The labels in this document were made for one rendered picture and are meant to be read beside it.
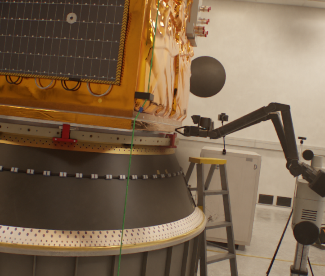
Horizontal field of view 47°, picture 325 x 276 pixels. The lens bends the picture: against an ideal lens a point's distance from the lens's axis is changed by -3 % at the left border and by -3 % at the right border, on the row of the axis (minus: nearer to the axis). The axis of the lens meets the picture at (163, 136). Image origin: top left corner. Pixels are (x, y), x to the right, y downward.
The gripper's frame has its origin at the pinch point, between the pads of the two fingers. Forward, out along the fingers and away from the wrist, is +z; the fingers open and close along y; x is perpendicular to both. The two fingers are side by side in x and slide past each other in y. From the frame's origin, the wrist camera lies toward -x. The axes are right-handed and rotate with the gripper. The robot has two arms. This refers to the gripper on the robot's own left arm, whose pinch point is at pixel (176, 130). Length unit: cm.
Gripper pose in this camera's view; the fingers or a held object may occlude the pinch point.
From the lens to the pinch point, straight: 238.4
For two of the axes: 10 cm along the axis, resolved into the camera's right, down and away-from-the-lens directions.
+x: -1.1, 9.9, 0.3
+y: -1.6, 0.1, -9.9
